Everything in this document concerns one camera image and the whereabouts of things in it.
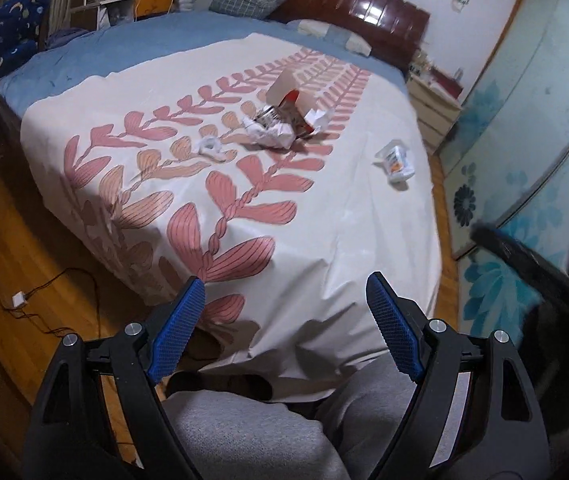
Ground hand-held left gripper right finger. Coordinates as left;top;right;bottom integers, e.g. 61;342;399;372
363;271;551;480

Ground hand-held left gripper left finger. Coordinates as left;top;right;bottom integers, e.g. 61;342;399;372
23;276;206;480

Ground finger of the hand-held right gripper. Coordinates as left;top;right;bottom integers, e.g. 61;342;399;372
471;224;569;335

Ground clear plastic packet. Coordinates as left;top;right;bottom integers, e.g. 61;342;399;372
374;140;416;185

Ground white tissue ring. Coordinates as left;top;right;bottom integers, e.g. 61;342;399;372
197;135;228;163

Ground white paper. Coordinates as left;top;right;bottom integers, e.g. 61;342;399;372
242;104;334;151

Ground pink cardboard piece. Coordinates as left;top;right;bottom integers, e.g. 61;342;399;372
267;70;298;107

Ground floral sliding wardrobe door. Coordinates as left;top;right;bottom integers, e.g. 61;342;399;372
439;0;569;262
457;120;569;348

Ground person's grey pants legs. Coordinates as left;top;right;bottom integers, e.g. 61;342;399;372
161;354;426;480

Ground cream bedspread with pink leaves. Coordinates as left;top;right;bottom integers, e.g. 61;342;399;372
19;32;444;402

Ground light wooden nightstand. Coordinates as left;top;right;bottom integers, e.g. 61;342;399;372
407;66;464;157

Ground red box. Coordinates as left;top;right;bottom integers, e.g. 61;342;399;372
429;70;465;99

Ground blue bed sheet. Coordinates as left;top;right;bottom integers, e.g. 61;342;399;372
0;10;410;117

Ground white pillow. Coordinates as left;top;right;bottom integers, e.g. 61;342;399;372
287;18;373;57

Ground dark red wooden headboard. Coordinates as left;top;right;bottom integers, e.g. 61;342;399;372
214;0;431;75

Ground dark blue star print cloth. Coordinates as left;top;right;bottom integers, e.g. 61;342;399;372
0;0;51;87

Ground black cable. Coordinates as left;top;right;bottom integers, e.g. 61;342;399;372
0;266;101;342

